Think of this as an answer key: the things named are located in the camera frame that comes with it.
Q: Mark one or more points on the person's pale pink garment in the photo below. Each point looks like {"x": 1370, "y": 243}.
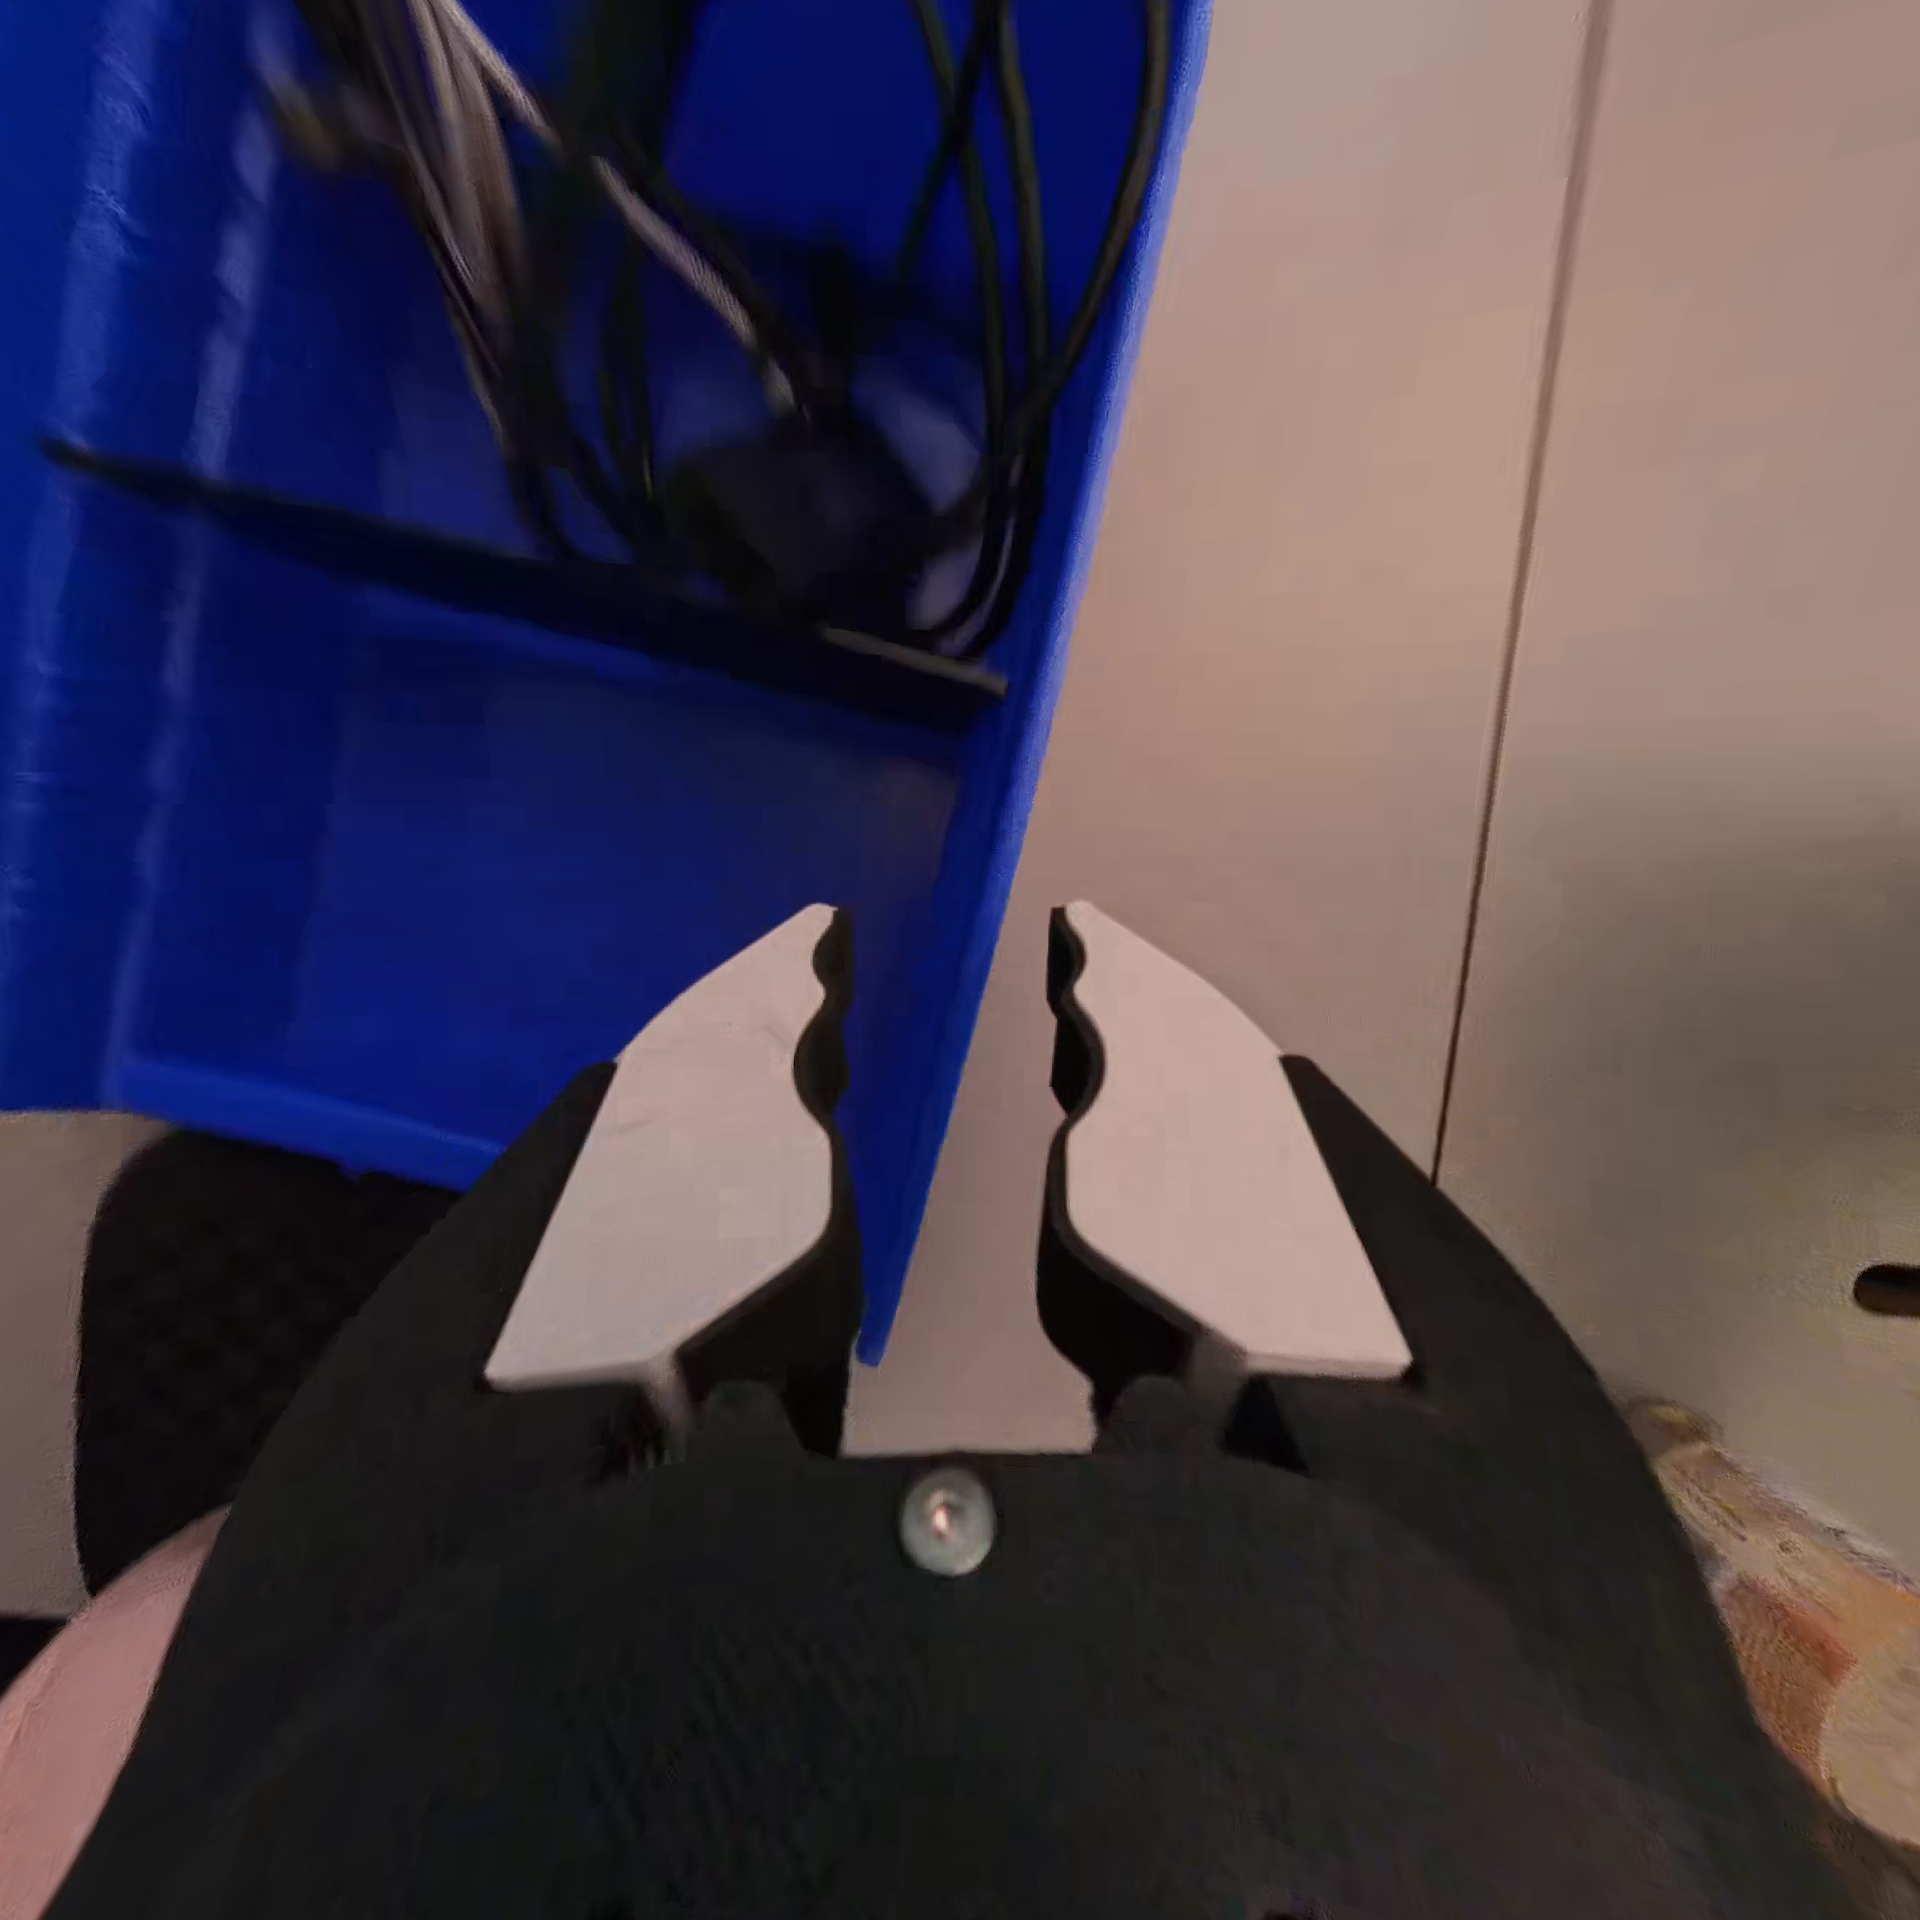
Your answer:
{"x": 76, "y": 1723}

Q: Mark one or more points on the blue plastic bin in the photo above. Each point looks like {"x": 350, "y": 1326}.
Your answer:
{"x": 451, "y": 901}

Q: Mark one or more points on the black mesh office chair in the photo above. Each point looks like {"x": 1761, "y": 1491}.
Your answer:
{"x": 224, "y": 1320}

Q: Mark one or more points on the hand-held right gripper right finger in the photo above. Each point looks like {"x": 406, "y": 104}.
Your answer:
{"x": 1214, "y": 1185}

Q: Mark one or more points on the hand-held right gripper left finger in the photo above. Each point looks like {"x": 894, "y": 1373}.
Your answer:
{"x": 675, "y": 1171}

